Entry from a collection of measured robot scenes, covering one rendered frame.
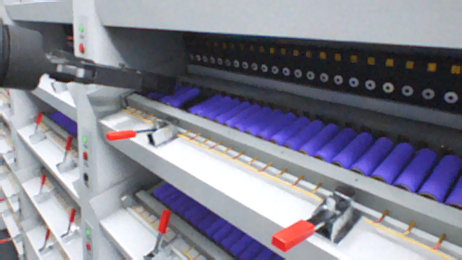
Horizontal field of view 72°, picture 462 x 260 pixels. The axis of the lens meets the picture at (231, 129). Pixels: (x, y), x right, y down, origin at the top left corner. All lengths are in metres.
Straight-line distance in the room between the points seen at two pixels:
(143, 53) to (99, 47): 0.08
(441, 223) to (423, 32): 0.14
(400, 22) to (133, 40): 0.47
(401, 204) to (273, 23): 0.18
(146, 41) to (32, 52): 0.25
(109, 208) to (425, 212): 0.55
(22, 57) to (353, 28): 0.35
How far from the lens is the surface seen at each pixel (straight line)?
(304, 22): 0.27
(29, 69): 0.44
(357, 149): 0.35
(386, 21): 0.24
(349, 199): 0.28
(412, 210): 0.29
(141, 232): 0.62
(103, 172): 0.65
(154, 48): 0.64
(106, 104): 0.61
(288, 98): 0.46
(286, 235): 0.23
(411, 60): 0.38
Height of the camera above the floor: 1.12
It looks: 15 degrees down
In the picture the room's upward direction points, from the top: 5 degrees clockwise
